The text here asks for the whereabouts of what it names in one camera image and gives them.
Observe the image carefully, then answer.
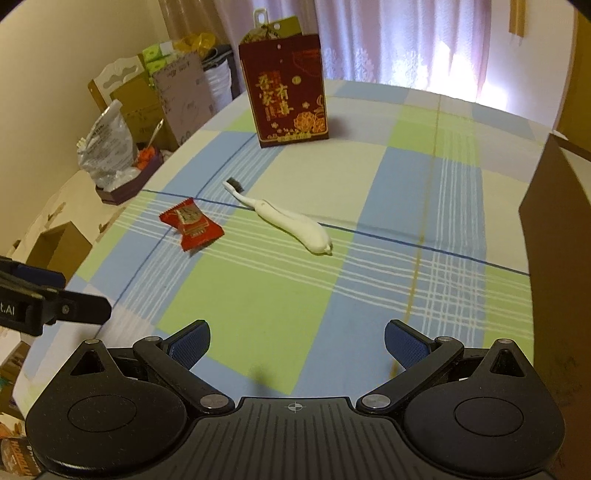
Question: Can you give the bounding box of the dark tray box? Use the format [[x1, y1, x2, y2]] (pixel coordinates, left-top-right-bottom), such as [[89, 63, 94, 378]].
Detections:
[[95, 147, 164, 206]]

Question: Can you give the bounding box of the red snack packet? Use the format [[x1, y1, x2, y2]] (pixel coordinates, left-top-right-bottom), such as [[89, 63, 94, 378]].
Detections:
[[159, 198, 224, 251]]

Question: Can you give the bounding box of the silver foil bag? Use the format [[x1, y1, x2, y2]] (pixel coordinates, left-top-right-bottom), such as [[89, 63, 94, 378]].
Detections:
[[76, 100, 137, 191]]

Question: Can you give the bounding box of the plaid tablecloth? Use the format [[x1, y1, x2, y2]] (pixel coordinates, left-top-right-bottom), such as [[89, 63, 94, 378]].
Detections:
[[14, 81, 550, 411]]

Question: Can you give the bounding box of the white electric toothbrush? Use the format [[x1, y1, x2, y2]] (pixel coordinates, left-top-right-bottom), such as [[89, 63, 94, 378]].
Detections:
[[222, 177, 332, 255]]

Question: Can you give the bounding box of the brown white cardboard box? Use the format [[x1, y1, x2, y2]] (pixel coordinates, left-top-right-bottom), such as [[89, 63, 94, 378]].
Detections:
[[519, 134, 591, 479]]

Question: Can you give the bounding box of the cardboard boxes pile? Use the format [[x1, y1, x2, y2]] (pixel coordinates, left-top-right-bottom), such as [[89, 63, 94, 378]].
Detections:
[[88, 33, 239, 151]]

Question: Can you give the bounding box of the pink lace curtain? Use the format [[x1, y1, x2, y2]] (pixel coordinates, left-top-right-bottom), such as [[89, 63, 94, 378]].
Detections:
[[158, 0, 578, 121]]

